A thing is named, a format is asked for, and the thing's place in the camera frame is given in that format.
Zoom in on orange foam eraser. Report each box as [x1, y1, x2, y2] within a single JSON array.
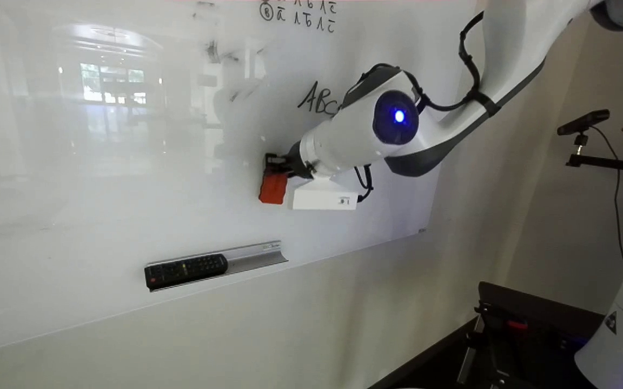
[[257, 169, 291, 207]]

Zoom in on aluminium marker tray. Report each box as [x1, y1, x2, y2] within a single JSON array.
[[144, 237, 291, 291]]

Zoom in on large white whiteboard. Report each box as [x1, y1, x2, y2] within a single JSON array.
[[0, 0, 489, 361]]

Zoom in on black tripod with red knob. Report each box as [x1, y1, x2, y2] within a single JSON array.
[[453, 304, 540, 389]]

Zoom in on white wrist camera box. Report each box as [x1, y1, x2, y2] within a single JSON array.
[[289, 177, 362, 214]]

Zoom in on thin black camera cable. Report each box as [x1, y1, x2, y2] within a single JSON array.
[[590, 124, 623, 275]]

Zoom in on black camera on stand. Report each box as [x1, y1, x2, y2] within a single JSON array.
[[556, 108, 612, 137]]

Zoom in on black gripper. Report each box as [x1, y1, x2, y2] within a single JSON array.
[[263, 137, 318, 182]]

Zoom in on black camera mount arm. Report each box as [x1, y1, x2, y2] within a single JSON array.
[[564, 131, 623, 174]]

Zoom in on black table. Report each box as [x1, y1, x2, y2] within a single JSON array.
[[366, 279, 603, 389]]

